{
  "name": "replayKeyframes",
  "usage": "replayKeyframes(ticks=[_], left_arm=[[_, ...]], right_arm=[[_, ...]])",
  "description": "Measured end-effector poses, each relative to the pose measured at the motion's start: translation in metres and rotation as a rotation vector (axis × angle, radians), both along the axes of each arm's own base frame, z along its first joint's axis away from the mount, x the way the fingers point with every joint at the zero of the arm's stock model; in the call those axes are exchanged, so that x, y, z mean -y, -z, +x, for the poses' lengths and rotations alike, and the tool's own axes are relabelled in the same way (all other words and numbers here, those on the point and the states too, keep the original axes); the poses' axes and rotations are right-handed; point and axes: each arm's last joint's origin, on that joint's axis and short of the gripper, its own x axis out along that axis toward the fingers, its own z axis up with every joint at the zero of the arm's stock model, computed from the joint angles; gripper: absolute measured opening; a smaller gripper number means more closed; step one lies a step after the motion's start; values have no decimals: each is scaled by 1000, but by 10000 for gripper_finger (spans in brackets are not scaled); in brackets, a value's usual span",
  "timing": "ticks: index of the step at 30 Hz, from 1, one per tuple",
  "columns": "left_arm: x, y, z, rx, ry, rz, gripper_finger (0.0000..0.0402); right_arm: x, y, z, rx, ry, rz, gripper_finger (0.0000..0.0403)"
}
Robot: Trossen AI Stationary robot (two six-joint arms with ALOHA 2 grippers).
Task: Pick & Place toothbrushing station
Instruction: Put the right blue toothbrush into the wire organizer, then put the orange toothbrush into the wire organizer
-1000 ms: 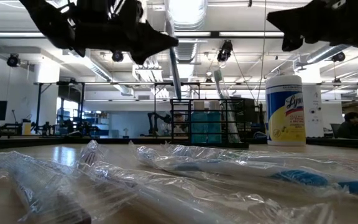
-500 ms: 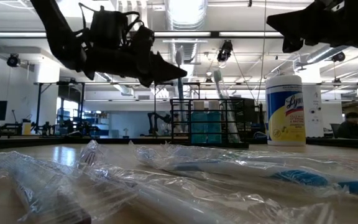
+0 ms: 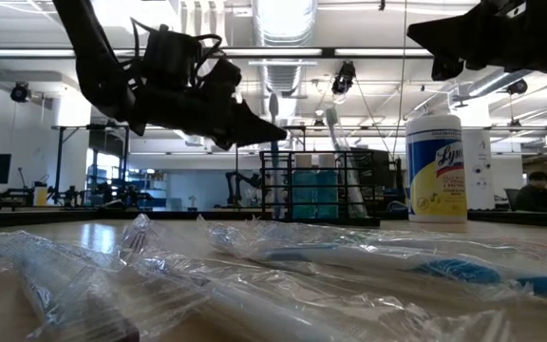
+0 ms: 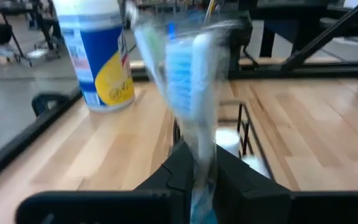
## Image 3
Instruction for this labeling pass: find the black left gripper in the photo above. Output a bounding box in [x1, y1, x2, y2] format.
[128, 61, 289, 149]

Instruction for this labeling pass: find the black tall stand frame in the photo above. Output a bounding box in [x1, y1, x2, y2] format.
[50, 123, 131, 206]

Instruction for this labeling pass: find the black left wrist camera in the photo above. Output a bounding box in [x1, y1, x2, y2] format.
[142, 23, 206, 91]

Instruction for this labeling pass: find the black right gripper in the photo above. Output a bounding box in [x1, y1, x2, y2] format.
[406, 0, 547, 93]

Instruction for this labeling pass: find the silver ceiling duct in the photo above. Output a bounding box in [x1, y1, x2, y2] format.
[253, 0, 318, 96]

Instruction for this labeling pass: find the teal toothpaste tube white cap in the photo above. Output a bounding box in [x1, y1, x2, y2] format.
[315, 152, 340, 219]
[292, 153, 318, 219]

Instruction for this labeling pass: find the yellow blue wipes canister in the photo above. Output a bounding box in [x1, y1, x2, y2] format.
[405, 112, 468, 224]

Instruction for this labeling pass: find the black ceiling-hung camera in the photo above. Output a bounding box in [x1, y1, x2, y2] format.
[9, 81, 31, 104]
[330, 60, 358, 96]
[507, 78, 529, 96]

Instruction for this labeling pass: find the black wire toothbrush caddy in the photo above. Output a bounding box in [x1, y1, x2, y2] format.
[258, 149, 382, 228]

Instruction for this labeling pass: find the person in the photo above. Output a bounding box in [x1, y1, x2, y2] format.
[514, 170, 547, 214]

